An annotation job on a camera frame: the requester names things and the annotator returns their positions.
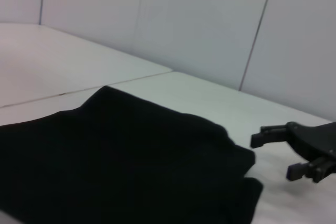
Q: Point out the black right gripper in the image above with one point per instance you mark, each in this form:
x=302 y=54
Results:
x=315 y=140

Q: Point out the black shirt with FREE print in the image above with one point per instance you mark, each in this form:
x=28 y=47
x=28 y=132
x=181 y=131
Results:
x=118 y=161

